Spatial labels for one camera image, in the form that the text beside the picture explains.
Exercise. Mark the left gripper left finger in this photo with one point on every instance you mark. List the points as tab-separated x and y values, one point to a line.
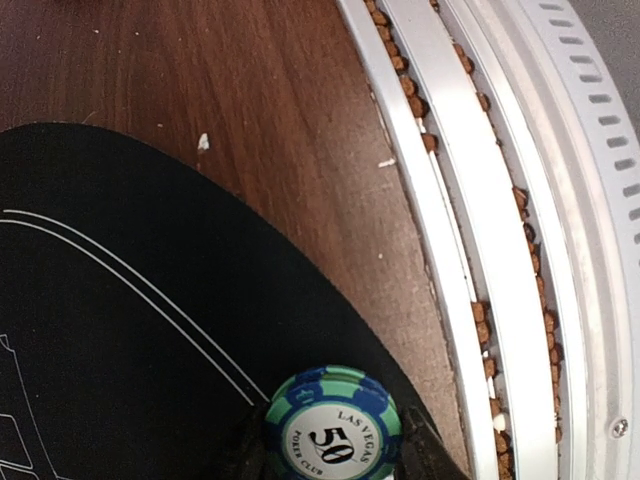
247	455

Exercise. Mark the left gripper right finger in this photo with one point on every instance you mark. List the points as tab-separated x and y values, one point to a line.
423	456

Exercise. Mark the green chip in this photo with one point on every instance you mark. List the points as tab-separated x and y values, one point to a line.
333	422

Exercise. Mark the round black poker mat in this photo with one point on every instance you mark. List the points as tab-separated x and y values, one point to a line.
145	312

